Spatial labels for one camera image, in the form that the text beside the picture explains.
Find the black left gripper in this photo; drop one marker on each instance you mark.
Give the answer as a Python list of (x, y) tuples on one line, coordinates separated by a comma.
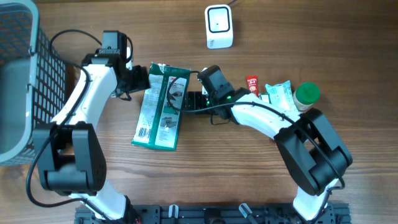
[(143, 83)]

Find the green 3M gloves pack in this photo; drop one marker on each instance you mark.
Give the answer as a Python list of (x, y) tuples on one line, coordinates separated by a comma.
[(158, 123)]

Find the white barcode scanner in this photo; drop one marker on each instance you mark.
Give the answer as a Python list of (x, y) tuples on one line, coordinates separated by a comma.
[(219, 26)]

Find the green Axe Brand box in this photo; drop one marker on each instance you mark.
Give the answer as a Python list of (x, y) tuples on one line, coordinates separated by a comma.
[(264, 97)]

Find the green lid jar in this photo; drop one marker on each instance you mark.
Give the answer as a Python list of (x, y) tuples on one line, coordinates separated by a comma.
[(306, 95)]

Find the red Nescafe sachet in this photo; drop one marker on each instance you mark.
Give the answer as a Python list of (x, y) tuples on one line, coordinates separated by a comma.
[(252, 81)]

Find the grey plastic mesh basket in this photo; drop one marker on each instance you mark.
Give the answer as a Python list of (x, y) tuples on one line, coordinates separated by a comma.
[(33, 82)]

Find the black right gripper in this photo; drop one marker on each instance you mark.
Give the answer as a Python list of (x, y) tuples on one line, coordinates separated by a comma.
[(201, 101)]

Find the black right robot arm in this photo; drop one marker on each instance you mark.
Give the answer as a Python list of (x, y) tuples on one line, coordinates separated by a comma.
[(314, 154)]

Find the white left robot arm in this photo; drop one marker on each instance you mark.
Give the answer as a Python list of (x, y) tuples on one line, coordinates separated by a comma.
[(69, 158)]

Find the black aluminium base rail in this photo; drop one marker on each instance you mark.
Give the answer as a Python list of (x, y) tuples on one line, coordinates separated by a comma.
[(269, 213)]

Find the mint green wipes pack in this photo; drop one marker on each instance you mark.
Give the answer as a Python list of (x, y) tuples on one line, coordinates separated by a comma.
[(280, 95)]

